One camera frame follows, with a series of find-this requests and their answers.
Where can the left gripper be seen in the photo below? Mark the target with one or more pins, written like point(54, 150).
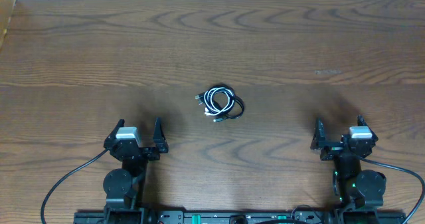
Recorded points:
point(161, 146)

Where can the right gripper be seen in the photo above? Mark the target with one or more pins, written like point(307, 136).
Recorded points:
point(333, 149)

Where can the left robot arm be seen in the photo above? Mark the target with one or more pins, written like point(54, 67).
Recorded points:
point(124, 186)

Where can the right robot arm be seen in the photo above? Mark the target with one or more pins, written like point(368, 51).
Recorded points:
point(360, 190)

